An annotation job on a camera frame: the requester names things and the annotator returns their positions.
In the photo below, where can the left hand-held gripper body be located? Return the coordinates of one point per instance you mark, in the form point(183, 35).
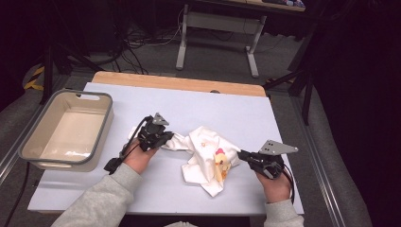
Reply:
point(151, 135)

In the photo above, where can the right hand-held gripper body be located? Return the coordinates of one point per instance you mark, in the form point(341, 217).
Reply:
point(268, 164)

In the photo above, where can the white child's shirt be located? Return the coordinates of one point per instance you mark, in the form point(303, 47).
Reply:
point(201, 157)

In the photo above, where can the beige plastic basin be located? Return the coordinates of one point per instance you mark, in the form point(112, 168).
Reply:
point(72, 132)

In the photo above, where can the person's left hand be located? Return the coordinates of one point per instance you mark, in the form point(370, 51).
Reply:
point(137, 159)

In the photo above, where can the person's right hand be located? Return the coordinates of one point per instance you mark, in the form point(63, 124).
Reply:
point(277, 190)

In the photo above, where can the white table cover sheet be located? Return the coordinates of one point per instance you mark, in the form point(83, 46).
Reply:
point(205, 107)

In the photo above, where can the black tripod stand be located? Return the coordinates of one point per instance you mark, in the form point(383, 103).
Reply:
point(307, 85)
point(48, 75)

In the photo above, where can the white-legged desk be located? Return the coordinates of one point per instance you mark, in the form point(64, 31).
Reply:
point(220, 23)

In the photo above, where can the yellow black floor tape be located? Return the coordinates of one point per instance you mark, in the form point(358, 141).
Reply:
point(33, 80)

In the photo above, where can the colourful item on desk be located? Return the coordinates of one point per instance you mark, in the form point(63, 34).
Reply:
point(288, 3)

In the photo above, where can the aluminium floor rail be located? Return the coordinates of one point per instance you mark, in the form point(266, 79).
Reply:
point(12, 151)
point(318, 164)

